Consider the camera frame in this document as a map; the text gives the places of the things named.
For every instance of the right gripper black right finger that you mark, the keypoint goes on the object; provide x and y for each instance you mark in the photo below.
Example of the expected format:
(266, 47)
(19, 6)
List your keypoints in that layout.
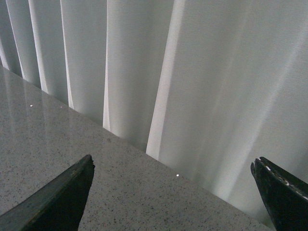
(284, 195)

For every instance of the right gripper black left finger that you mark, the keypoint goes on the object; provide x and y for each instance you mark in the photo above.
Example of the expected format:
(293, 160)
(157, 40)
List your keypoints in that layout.
(58, 206)

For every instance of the white pleated curtain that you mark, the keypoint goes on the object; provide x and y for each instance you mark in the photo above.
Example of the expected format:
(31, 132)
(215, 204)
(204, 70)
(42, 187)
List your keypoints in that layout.
(203, 86)

